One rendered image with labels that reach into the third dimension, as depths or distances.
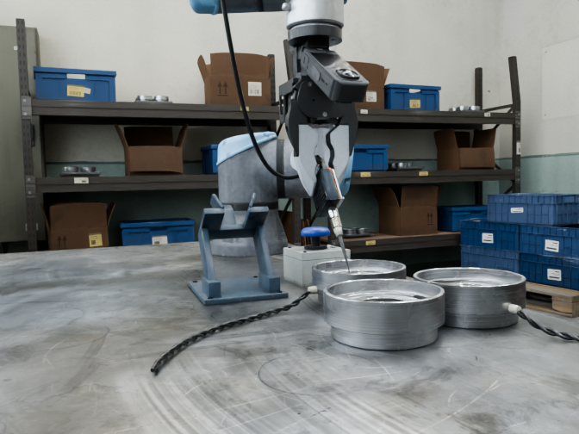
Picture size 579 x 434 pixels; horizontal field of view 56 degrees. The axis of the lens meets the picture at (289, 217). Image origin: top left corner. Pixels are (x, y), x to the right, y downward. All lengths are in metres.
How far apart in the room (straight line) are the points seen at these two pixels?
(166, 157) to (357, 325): 3.59
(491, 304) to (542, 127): 5.15
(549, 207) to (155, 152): 2.82
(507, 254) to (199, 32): 3.02
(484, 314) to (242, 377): 0.23
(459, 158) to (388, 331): 4.65
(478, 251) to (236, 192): 3.87
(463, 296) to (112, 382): 0.30
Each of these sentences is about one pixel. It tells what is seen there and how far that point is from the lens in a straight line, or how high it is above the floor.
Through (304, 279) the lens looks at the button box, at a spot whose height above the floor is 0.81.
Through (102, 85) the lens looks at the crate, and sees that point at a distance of 4.06.
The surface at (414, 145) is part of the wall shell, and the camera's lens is 5.42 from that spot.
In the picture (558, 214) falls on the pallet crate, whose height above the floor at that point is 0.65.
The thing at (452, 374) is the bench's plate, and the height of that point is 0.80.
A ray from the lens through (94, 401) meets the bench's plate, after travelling 0.39.
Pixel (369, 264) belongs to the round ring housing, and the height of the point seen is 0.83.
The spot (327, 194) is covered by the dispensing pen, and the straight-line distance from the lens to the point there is 0.68.
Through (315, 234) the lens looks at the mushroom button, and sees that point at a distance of 0.73.
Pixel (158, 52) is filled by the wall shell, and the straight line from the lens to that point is 4.65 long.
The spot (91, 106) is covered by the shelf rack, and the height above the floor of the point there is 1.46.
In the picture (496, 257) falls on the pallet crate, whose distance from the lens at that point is 4.66.
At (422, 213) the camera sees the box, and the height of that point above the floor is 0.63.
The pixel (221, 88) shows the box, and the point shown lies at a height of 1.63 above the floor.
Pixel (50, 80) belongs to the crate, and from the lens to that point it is 4.04.
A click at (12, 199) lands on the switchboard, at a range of 4.26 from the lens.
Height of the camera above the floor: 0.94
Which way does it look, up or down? 4 degrees down
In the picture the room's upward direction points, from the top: 1 degrees counter-clockwise
